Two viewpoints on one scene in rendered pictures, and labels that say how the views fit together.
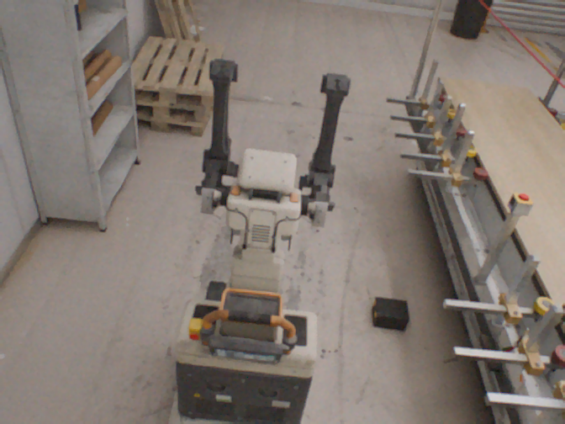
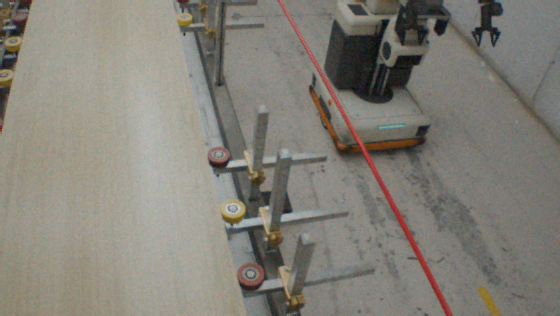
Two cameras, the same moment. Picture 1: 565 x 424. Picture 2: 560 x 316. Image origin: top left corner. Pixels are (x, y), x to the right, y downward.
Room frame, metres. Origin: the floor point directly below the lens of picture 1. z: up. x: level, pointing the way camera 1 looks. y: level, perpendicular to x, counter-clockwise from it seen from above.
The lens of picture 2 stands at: (3.71, -1.35, 2.14)
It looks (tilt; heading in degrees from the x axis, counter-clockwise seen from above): 44 degrees down; 160
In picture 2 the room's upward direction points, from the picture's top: 9 degrees clockwise
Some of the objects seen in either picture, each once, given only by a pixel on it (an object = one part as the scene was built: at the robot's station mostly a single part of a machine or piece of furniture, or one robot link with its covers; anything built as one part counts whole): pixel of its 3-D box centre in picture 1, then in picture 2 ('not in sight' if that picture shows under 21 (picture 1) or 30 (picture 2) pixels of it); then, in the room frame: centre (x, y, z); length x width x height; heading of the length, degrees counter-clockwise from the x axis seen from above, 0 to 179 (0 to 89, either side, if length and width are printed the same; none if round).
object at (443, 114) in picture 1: (438, 129); (295, 284); (2.98, -0.98, 0.87); 0.04 x 0.04 x 0.48; 2
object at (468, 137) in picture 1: (457, 166); (256, 160); (2.48, -1.00, 0.90); 0.04 x 0.04 x 0.48; 2
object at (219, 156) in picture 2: (478, 178); (218, 164); (2.45, -1.13, 0.85); 0.08 x 0.08 x 0.11
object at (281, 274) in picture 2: (436, 137); (291, 288); (2.96, -0.98, 0.81); 0.14 x 0.06 x 0.05; 2
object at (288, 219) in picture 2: (434, 159); (288, 219); (2.69, -0.92, 0.80); 0.43 x 0.03 x 0.04; 92
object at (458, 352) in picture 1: (509, 358); (218, 3); (1.19, -0.95, 0.84); 0.43 x 0.03 x 0.04; 92
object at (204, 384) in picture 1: (246, 354); (377, 42); (1.23, 0.06, 0.59); 0.55 x 0.34 x 0.83; 91
